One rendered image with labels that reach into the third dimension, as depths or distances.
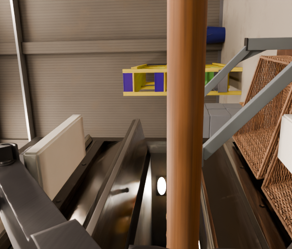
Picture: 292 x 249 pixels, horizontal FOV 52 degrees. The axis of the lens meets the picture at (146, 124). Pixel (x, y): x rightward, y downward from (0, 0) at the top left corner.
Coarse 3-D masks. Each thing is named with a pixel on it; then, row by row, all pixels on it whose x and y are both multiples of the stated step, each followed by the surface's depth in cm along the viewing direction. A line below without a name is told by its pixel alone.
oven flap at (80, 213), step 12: (120, 144) 177; (108, 156) 164; (96, 168) 151; (108, 168) 145; (84, 180) 142; (96, 180) 136; (84, 192) 128; (96, 192) 123; (72, 204) 121; (84, 204) 116; (72, 216) 110; (84, 216) 106
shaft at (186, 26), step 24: (168, 0) 22; (192, 0) 21; (168, 24) 22; (192, 24) 21; (168, 48) 23; (192, 48) 22; (168, 72) 23; (192, 72) 22; (168, 96) 24; (192, 96) 23; (168, 120) 24; (192, 120) 23; (168, 144) 25; (192, 144) 24; (168, 168) 25; (192, 168) 24; (168, 192) 26; (192, 192) 25; (168, 216) 27; (192, 216) 26; (168, 240) 27; (192, 240) 27
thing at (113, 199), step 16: (128, 144) 136; (144, 144) 175; (128, 160) 128; (144, 160) 164; (112, 176) 105; (128, 176) 122; (112, 192) 97; (96, 208) 86; (112, 208) 94; (128, 208) 112; (96, 224) 78; (112, 224) 91; (128, 224) 107; (96, 240) 76; (112, 240) 88
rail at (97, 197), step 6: (132, 126) 165; (126, 138) 145; (120, 150) 130; (114, 162) 118; (108, 174) 108; (102, 186) 99; (102, 192) 95; (96, 198) 92; (96, 204) 89; (90, 210) 86; (90, 216) 82; (84, 222) 80; (84, 228) 77
